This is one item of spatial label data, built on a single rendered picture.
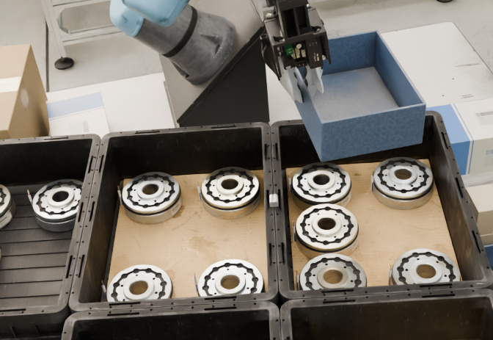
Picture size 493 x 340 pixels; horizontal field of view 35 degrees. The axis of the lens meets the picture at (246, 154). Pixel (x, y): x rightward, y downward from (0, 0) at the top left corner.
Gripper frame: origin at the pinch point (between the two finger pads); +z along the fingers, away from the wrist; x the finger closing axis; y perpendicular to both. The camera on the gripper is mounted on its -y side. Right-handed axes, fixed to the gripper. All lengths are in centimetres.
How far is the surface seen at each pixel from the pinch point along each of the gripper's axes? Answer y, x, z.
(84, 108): -50, -42, 28
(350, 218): 2.2, 3.5, 26.5
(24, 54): -58, -51, 16
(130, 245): -3.4, -33.3, 25.0
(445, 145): -5.1, 22.6, 23.0
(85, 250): 5.5, -37.6, 14.4
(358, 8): -200, 53, 120
